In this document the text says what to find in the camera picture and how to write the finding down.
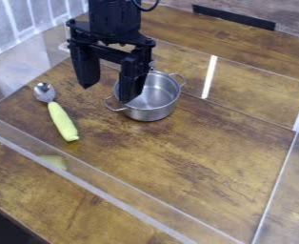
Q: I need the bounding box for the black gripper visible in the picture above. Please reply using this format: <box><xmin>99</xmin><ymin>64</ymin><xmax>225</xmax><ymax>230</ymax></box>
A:
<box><xmin>67</xmin><ymin>0</ymin><xmax>156</xmax><ymax>104</ymax></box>

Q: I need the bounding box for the small steel pot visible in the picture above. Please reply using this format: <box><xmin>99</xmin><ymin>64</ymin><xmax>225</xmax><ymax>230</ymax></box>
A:
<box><xmin>104</xmin><ymin>71</ymin><xmax>188</xmax><ymax>122</ymax></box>

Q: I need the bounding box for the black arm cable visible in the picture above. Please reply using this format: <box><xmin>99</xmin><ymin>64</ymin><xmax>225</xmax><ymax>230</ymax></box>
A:
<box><xmin>131</xmin><ymin>0</ymin><xmax>161</xmax><ymax>12</ymax></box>

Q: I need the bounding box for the clear acrylic enclosure wall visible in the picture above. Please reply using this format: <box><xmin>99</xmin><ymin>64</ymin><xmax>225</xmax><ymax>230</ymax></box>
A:
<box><xmin>0</xmin><ymin>18</ymin><xmax>299</xmax><ymax>244</ymax></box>

